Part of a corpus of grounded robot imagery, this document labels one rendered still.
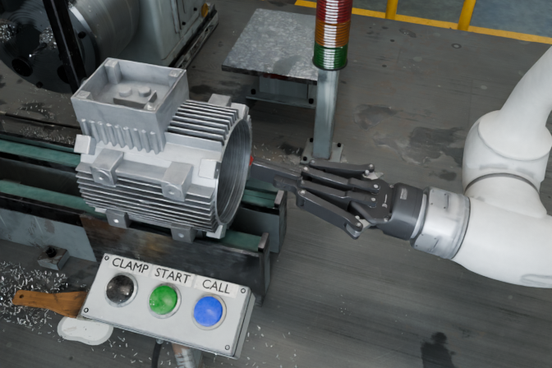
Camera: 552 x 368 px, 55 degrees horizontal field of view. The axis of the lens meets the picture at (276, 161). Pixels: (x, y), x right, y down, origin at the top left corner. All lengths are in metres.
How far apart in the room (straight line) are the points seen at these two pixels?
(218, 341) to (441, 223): 0.33
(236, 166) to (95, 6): 0.41
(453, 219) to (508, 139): 0.15
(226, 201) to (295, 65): 0.43
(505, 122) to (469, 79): 0.62
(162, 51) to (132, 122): 0.57
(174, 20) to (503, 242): 0.88
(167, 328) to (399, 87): 0.92
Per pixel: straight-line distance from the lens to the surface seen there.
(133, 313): 0.60
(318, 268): 0.92
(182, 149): 0.71
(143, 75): 0.78
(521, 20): 3.55
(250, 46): 1.23
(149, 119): 0.69
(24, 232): 1.01
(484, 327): 0.92
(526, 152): 0.81
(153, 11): 1.22
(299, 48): 1.22
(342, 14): 0.90
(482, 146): 0.82
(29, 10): 1.07
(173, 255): 0.84
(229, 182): 0.85
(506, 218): 0.74
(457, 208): 0.73
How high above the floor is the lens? 1.55
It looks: 43 degrees down
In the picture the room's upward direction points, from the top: straight up
